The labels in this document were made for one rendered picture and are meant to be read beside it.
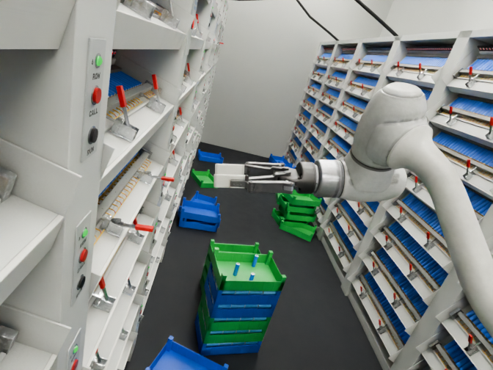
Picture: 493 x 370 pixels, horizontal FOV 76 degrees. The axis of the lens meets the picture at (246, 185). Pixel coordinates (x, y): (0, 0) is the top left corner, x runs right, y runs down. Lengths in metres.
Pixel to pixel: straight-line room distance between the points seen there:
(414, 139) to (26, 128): 0.58
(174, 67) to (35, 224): 0.74
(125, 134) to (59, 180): 0.27
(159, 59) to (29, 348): 0.77
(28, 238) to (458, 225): 0.61
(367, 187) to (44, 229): 0.61
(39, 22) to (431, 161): 0.58
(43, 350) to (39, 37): 0.36
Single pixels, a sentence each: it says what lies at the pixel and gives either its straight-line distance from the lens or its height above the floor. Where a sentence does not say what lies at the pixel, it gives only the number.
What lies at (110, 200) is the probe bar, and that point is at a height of 0.97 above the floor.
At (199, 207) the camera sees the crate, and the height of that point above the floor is 0.09.
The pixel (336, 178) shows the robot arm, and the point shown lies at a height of 1.13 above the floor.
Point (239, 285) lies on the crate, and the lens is 1.44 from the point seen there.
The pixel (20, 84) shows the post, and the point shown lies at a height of 1.26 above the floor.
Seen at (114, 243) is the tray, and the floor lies 0.93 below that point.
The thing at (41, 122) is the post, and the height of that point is 1.23.
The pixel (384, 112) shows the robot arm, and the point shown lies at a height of 1.30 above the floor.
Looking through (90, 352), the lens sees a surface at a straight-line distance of 0.76.
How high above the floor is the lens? 1.33
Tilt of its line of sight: 22 degrees down
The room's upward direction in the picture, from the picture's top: 16 degrees clockwise
